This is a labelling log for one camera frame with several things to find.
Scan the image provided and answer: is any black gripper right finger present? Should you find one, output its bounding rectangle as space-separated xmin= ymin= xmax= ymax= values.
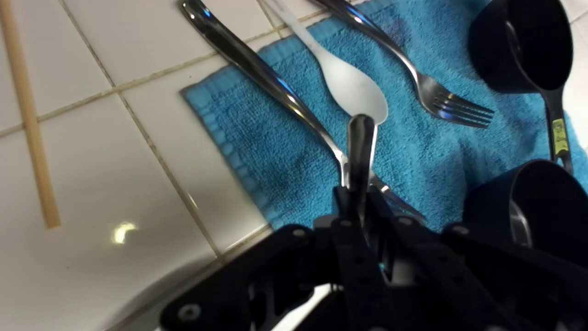
xmin=366 ymin=186 xmax=588 ymax=331

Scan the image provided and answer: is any white plastic spoon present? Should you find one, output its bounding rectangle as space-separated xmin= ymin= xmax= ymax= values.
xmin=260 ymin=0 xmax=392 ymax=127

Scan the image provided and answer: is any wooden chopstick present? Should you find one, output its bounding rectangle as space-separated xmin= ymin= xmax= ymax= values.
xmin=0 ymin=0 xmax=63 ymax=230

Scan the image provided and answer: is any silver fork slim handle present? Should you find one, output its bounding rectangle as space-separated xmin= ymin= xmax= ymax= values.
xmin=311 ymin=0 xmax=497 ymax=129

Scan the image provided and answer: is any blue towel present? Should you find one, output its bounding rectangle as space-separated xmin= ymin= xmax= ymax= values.
xmin=180 ymin=0 xmax=588 ymax=233

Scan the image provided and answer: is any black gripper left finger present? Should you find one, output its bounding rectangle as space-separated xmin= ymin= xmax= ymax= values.
xmin=160 ymin=186 xmax=370 ymax=331

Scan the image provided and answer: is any silver fork thick handle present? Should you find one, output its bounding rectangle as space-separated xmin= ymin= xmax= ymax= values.
xmin=179 ymin=0 xmax=425 ymax=217

